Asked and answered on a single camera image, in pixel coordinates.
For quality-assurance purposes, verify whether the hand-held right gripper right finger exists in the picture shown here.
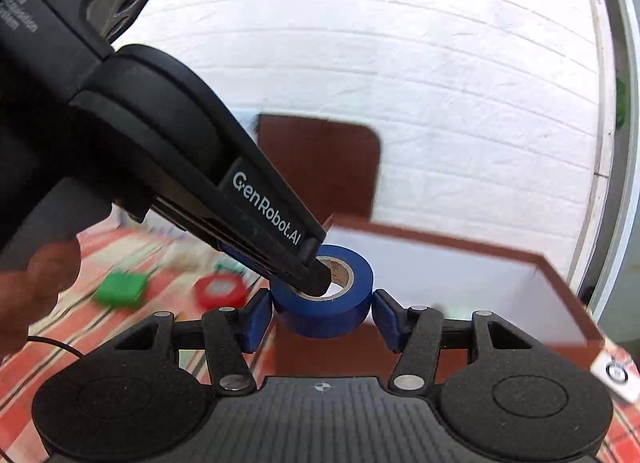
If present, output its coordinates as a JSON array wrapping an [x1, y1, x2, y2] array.
[[372, 288, 542, 391]]

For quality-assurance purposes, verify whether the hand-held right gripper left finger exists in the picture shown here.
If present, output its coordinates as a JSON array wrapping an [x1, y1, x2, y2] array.
[[114, 288, 274, 395]]

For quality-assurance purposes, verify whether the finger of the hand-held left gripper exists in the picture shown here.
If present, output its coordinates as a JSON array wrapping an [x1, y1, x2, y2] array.
[[150, 197, 333, 300]]

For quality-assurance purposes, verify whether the blue tape roll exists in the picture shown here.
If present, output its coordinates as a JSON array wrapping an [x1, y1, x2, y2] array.
[[269, 244, 375, 339]]

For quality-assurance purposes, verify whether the brown box with white inside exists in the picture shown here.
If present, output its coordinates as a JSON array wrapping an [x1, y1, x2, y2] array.
[[272, 213, 606, 379]]

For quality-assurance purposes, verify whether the person's left hand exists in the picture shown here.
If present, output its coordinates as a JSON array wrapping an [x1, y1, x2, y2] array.
[[0, 239, 83, 360]]

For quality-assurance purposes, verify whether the red tape roll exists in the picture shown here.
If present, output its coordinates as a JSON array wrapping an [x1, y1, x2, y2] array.
[[194, 273, 249, 310]]

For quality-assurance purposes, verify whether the dark brown rounded panel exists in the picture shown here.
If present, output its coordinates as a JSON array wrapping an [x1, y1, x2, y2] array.
[[256, 114, 382, 224]]

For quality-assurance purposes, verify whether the green square object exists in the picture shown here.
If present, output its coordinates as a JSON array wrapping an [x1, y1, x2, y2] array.
[[92, 271, 151, 312]]

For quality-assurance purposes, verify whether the red checkered tablecloth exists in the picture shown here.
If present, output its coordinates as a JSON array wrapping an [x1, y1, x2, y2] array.
[[0, 215, 640, 463]]

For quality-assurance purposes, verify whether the white small device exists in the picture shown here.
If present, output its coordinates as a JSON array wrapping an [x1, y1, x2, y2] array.
[[590, 343, 640, 406]]

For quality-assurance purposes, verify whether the white refrigerator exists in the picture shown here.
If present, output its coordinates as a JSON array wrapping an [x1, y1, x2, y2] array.
[[575, 0, 640, 319]]

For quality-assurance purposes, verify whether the green sticker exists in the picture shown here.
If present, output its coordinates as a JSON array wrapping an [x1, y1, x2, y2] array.
[[615, 79, 629, 130]]

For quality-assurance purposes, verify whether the thin black cable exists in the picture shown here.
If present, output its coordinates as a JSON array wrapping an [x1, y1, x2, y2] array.
[[25, 336, 86, 358]]

